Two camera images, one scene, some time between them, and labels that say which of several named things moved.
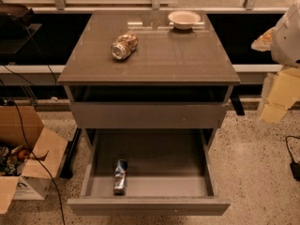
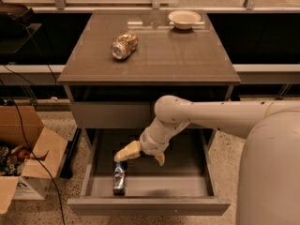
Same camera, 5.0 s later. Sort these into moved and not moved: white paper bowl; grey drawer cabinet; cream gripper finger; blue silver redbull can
Moved: cream gripper finger
Not moved: blue silver redbull can; grey drawer cabinet; white paper bowl
